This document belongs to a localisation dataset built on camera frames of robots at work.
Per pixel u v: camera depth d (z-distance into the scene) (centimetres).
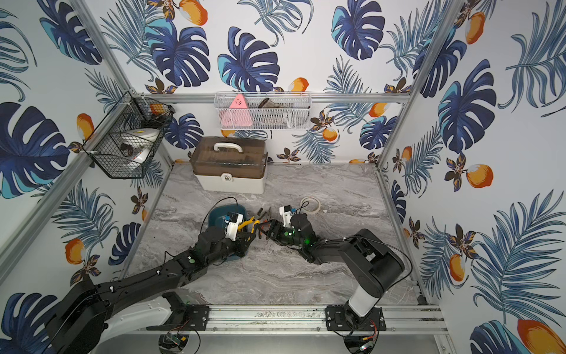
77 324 41
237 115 90
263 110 92
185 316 69
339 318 75
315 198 106
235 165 92
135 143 81
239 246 71
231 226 72
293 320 76
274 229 78
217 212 96
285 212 83
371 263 47
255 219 84
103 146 75
